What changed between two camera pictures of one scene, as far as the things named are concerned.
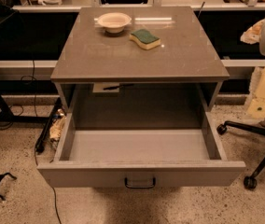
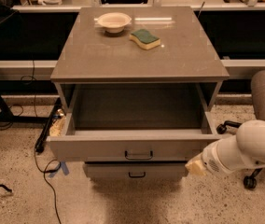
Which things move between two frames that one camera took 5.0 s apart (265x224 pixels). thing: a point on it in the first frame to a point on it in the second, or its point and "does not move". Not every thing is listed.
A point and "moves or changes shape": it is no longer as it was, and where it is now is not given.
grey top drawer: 139,149 moves or changes shape
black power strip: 39,144 does not move
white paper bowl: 114,21 does not move
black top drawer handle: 140,187 to 138,158
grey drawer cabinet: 99,71 does not move
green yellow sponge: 145,39 does not move
